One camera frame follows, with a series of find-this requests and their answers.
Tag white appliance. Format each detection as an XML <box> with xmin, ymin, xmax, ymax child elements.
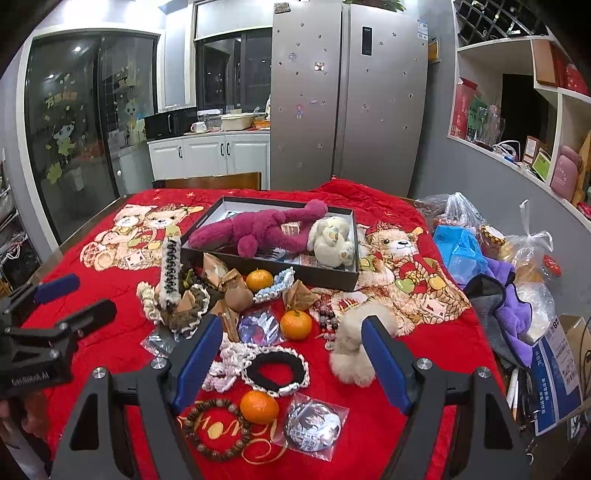
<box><xmin>113</xmin><ymin>147</ymin><xmax>155</xmax><ymax>197</ymax></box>

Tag blue plastic bag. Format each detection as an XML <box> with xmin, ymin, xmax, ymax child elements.
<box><xmin>434</xmin><ymin>224</ymin><xmax>489</xmax><ymax>284</ymax></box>

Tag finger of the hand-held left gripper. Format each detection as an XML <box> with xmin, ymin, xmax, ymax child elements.
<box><xmin>28</xmin><ymin>298</ymin><xmax>117</xmax><ymax>357</ymax></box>
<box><xmin>0</xmin><ymin>274</ymin><xmax>80</xmax><ymax>324</ymax></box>

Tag cream plush toy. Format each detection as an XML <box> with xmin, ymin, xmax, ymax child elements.
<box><xmin>307</xmin><ymin>216</ymin><xmax>358</xmax><ymax>268</ymax></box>

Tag white shelf unit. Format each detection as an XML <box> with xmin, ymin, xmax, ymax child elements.
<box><xmin>445</xmin><ymin>0</ymin><xmax>591</xmax><ymax>217</ymax></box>

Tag person's left hand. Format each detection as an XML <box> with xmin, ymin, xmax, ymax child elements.
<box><xmin>0</xmin><ymin>398</ymin><xmax>49</xmax><ymax>439</ymax></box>

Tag black scrunchie white trim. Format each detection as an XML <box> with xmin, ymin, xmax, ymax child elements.
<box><xmin>240</xmin><ymin>349</ymin><xmax>311</xmax><ymax>398</ymax></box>

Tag cardboard box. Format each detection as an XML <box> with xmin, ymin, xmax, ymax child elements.
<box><xmin>531</xmin><ymin>314</ymin><xmax>591</xmax><ymax>437</ymax></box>

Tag pink bag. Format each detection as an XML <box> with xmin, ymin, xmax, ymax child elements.
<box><xmin>549</xmin><ymin>145</ymin><xmax>583</xmax><ymax>201</ymax></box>

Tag brown box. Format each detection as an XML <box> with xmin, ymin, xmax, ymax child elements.
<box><xmin>531</xmin><ymin>39</ymin><xmax>559</xmax><ymax>88</ymax></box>

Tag olive lace-trimmed scrunchie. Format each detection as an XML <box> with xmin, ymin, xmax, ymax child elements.
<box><xmin>159</xmin><ymin>284</ymin><xmax>212</xmax><ymax>334</ymax></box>

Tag dark shallow box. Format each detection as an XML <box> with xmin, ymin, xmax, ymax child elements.
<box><xmin>180</xmin><ymin>196</ymin><xmax>361</xmax><ymax>292</ymax></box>

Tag blue white braided hair tie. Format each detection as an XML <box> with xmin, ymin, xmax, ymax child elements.
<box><xmin>253</xmin><ymin>267</ymin><xmax>296</xmax><ymax>304</ymax></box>

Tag pink white braided hair tie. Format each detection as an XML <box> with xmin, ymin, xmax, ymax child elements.
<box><xmin>203</xmin><ymin>332</ymin><xmax>259</xmax><ymax>393</ymax></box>

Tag dark kitchen window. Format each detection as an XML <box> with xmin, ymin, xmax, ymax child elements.
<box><xmin>194</xmin><ymin>28</ymin><xmax>273</xmax><ymax>116</ymax></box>

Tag white kitchen cabinet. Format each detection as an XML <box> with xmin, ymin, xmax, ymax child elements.
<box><xmin>147</xmin><ymin>131</ymin><xmax>271</xmax><ymax>183</ymax></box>

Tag dark plastic bag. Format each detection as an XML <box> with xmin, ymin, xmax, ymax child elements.
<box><xmin>414</xmin><ymin>194</ymin><xmax>451</xmax><ymax>217</ymax></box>

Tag black microwave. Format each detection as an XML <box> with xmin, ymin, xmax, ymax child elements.
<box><xmin>144</xmin><ymin>107</ymin><xmax>198</xmax><ymax>140</ymax></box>

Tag grey cloth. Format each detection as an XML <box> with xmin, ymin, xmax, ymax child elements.
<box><xmin>462</xmin><ymin>274</ymin><xmax>522</xmax><ymax>365</ymax></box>

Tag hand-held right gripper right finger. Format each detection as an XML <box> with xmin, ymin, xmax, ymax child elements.
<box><xmin>360</xmin><ymin>315</ymin><xmax>532</xmax><ymax>480</ymax></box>

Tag white pen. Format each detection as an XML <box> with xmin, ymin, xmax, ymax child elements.
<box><xmin>507</xmin><ymin>367</ymin><xmax>520</xmax><ymax>411</ymax></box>

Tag wire rack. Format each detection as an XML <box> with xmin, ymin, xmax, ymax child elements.
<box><xmin>0</xmin><ymin>175</ymin><xmax>40</xmax><ymax>296</ymax></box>

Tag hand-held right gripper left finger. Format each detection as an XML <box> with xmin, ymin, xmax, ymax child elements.
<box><xmin>50</xmin><ymin>314</ymin><xmax>227</xmax><ymax>480</ymax></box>

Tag mixed bead bracelet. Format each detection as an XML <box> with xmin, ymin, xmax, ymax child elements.
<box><xmin>311</xmin><ymin>300</ymin><xmax>342</xmax><ymax>352</ymax></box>

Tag green box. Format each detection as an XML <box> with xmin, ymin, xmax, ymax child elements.
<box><xmin>466</xmin><ymin>95</ymin><xmax>490</xmax><ymax>141</ymax></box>

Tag magenta plush toy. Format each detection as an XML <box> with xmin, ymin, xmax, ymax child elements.
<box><xmin>188</xmin><ymin>199</ymin><xmax>329</xmax><ymax>259</ymax></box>

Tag clear plastic container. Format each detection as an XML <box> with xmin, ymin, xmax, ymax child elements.
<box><xmin>480</xmin><ymin>105</ymin><xmax>506</xmax><ymax>144</ymax></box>

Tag red gift box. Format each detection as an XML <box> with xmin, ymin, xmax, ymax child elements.
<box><xmin>450</xmin><ymin>78</ymin><xmax>481</xmax><ymax>139</ymax></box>

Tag gold lid jar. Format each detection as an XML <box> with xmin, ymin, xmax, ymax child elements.
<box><xmin>478</xmin><ymin>224</ymin><xmax>506</xmax><ymax>259</ymax></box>

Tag silver double-door fridge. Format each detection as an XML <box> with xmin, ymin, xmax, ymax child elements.
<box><xmin>269</xmin><ymin>2</ymin><xmax>430</xmax><ymax>199</ymax></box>

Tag white fluffy toy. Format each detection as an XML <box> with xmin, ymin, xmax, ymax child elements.
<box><xmin>329</xmin><ymin>302</ymin><xmax>407</xmax><ymax>386</ymax></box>

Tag cream basin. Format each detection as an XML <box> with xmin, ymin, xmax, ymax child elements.
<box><xmin>221</xmin><ymin>112</ymin><xmax>254</xmax><ymax>131</ymax></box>

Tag white cable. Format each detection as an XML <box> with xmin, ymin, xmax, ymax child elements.
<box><xmin>492</xmin><ymin>140</ymin><xmax>525</xmax><ymax>162</ymax></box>

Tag cream lace scrunchie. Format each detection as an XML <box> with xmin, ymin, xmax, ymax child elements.
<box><xmin>137</xmin><ymin>281</ymin><xmax>162</xmax><ymax>320</ymax></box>

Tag tangerine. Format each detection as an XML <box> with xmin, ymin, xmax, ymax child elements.
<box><xmin>246</xmin><ymin>269</ymin><xmax>274</xmax><ymax>293</ymax></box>
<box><xmin>240</xmin><ymin>390</ymin><xmax>280</xmax><ymax>425</ymax></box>
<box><xmin>280</xmin><ymin>310</ymin><xmax>313</xmax><ymax>341</ymax></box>

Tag red printed blanket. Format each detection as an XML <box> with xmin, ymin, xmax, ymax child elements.
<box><xmin>34</xmin><ymin>180</ymin><xmax>509</xmax><ymax>480</ymax></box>

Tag wooden bead bracelet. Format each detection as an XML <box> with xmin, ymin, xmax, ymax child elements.
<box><xmin>181</xmin><ymin>399</ymin><xmax>252</xmax><ymax>462</ymax></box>

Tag glass sliding door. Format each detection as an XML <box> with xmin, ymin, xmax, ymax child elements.
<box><xmin>23</xmin><ymin>32</ymin><xmax>160</xmax><ymax>245</ymax></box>

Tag clear plastic bag with bread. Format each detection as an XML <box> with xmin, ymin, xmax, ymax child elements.
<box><xmin>501</xmin><ymin>200</ymin><xmax>561</xmax><ymax>324</ymax></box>

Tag purple cloth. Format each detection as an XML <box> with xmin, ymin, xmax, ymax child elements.
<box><xmin>487</xmin><ymin>258</ymin><xmax>541</xmax><ymax>344</ymax></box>

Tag red flat box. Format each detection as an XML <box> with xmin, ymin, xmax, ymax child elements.
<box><xmin>556</xmin><ymin>46</ymin><xmax>591</xmax><ymax>95</ymax></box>

